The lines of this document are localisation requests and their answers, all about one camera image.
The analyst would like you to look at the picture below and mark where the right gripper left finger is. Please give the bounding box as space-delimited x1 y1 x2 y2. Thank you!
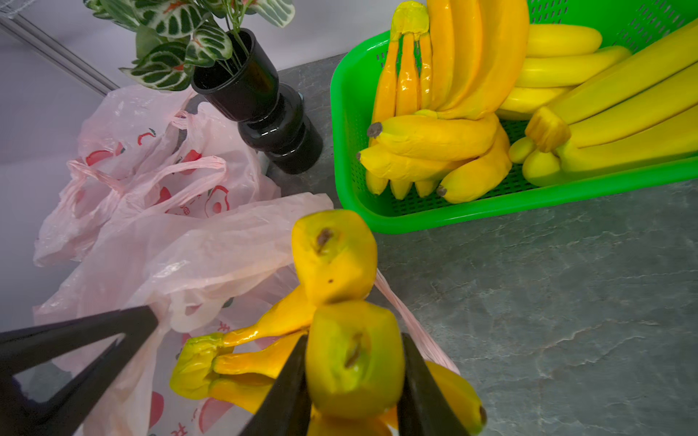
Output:
0 304 160 436

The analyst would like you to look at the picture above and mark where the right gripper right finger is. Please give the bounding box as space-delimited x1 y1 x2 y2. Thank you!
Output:
240 334 469 435

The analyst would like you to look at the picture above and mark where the orange banana bunch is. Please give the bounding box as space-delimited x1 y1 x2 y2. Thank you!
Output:
372 1 529 124
170 210 487 435

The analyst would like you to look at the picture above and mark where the pink strawberry plastic bag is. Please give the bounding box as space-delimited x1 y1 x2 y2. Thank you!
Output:
34 85 280 267

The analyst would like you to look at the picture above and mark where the small yellow banana bunch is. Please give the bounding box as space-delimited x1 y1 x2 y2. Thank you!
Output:
357 110 513 203

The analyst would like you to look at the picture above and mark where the pale yellow banana bunch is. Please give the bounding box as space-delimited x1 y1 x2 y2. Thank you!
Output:
496 24 631 121

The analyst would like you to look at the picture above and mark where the green plastic basket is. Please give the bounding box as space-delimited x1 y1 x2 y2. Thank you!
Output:
331 1 697 234

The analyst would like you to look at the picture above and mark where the potted plant black vase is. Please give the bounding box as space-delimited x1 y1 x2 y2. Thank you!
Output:
84 0 323 174

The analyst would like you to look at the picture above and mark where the white wire wall shelf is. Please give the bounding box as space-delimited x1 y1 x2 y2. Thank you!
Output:
0 0 36 19

